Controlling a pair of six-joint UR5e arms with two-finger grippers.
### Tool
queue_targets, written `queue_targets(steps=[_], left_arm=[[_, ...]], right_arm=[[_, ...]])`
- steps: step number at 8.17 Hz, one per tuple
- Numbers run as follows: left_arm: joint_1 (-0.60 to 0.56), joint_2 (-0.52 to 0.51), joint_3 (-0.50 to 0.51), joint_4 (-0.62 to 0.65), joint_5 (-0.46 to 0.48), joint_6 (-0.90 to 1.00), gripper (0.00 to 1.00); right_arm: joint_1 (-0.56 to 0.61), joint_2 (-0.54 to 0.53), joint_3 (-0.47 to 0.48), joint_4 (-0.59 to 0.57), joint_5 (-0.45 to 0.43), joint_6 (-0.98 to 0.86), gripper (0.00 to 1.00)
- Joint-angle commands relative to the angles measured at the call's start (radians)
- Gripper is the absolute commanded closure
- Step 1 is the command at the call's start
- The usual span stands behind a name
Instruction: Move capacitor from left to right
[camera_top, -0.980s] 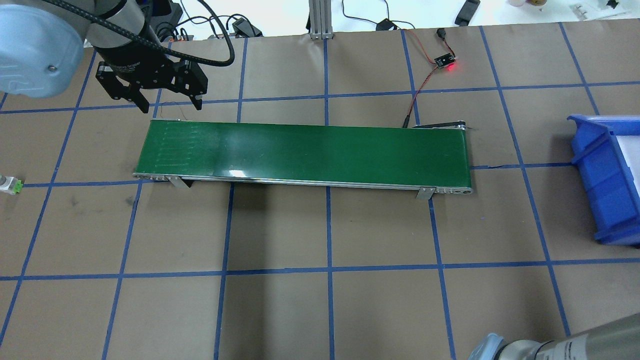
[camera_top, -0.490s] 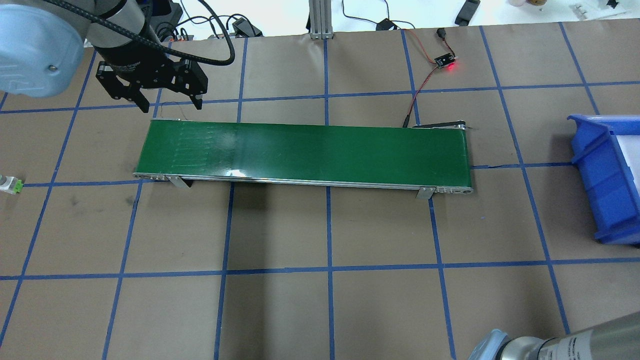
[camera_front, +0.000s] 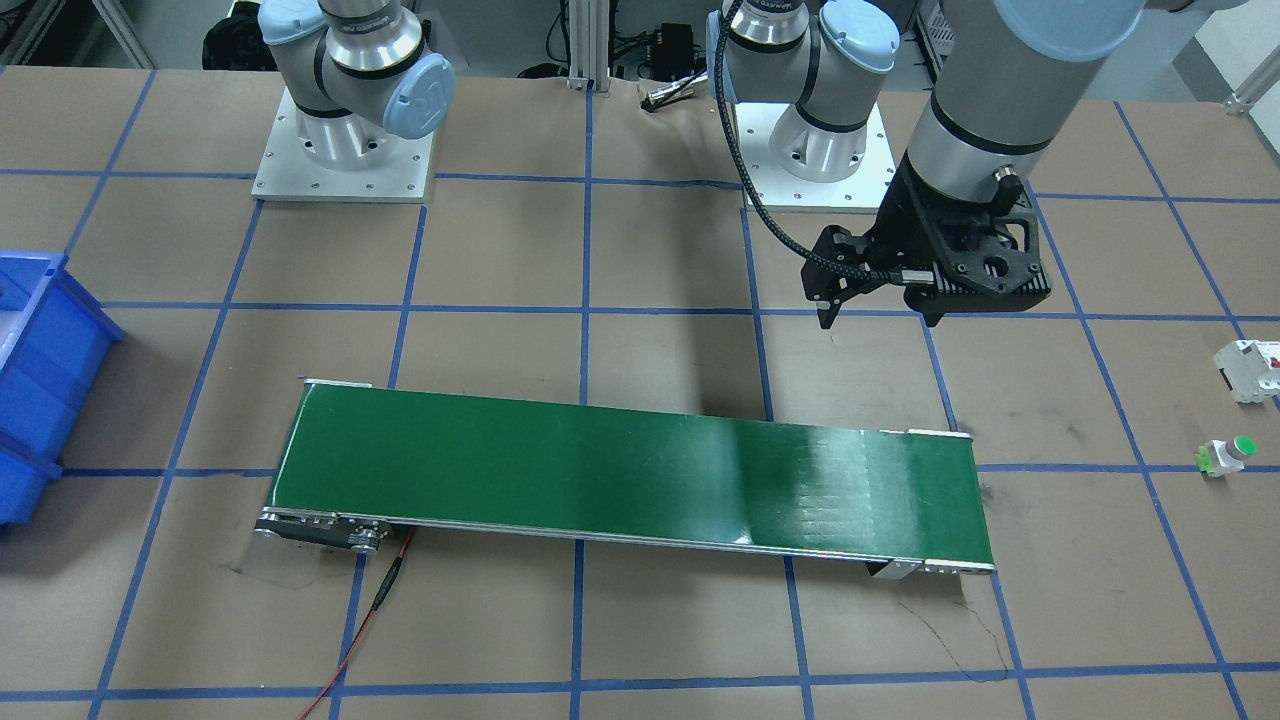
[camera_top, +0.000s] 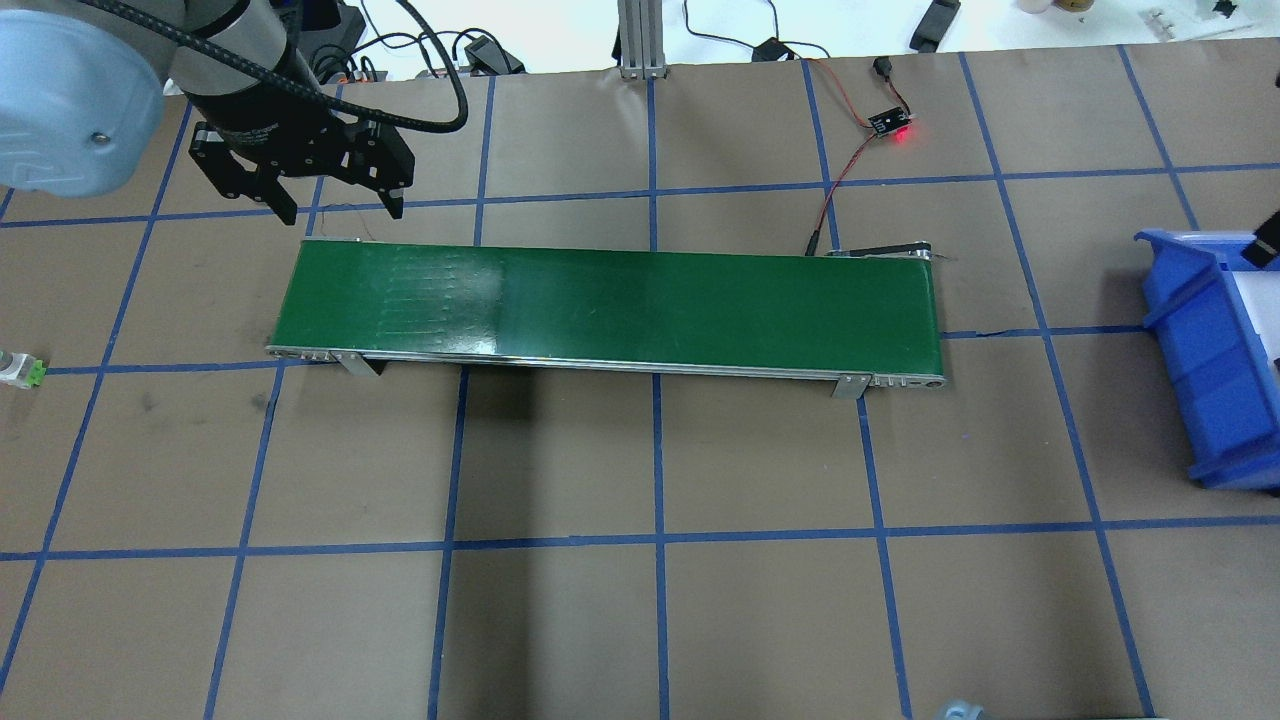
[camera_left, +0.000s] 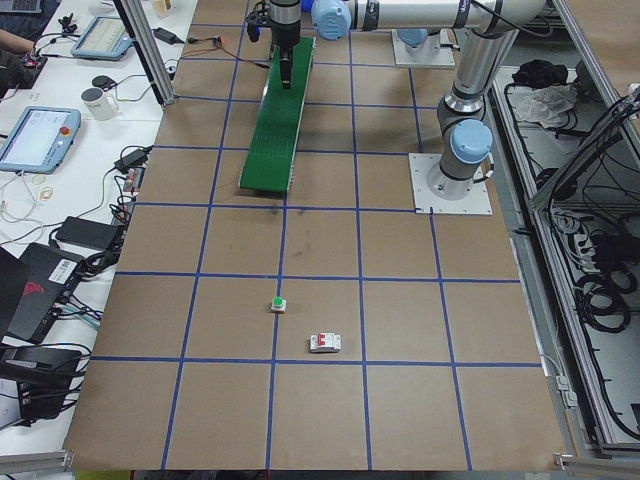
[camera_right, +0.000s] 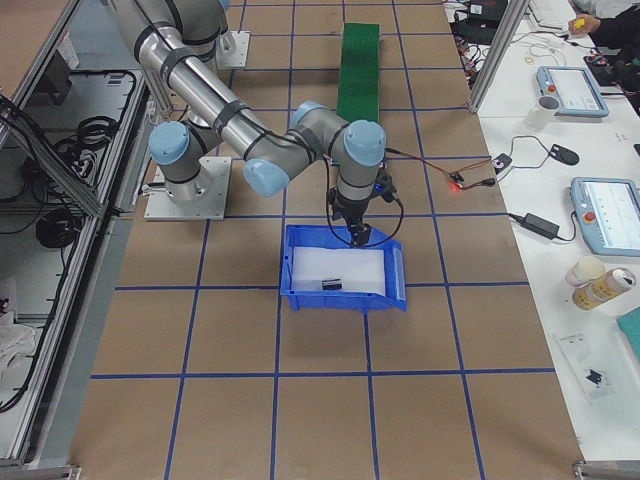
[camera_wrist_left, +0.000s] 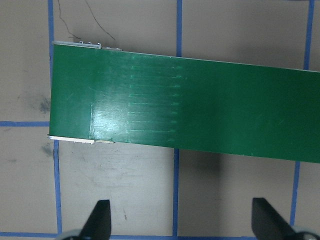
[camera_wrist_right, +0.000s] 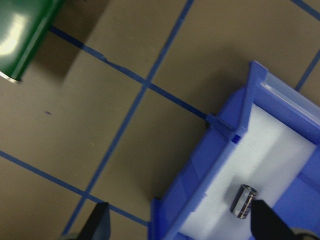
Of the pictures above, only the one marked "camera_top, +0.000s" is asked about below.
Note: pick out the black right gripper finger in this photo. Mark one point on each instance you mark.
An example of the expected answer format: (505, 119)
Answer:
(1262, 240)

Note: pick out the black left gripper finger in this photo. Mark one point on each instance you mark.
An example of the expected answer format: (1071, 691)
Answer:
(272, 193)
(393, 201)

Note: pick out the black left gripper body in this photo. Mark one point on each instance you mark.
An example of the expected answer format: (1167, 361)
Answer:
(262, 118)

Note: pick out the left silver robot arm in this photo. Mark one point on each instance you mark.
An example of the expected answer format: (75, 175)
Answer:
(83, 89)

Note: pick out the blue plastic bin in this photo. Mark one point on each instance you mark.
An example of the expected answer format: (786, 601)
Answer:
(1212, 304)

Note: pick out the small sensor board red led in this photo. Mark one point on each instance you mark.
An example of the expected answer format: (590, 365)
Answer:
(891, 123)

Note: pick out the green conveyor belt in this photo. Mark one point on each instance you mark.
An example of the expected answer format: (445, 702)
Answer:
(862, 321)

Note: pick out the aluminium frame post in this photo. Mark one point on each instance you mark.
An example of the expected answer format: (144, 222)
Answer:
(640, 41)

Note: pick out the green push button switch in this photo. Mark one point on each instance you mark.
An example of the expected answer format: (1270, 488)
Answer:
(23, 371)

